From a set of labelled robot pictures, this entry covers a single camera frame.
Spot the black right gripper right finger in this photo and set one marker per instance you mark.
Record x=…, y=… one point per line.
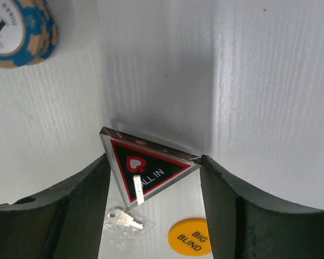
x=247, y=222

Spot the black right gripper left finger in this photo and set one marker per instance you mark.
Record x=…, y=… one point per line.
x=62, y=221

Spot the yellow big blind button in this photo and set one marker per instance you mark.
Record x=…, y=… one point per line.
x=190, y=237

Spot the triangular all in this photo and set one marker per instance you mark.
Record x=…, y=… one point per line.
x=144, y=168

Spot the stack of poker chips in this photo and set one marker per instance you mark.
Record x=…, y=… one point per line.
x=28, y=33

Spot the small silver key upper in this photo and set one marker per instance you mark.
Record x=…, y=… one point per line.
x=122, y=218

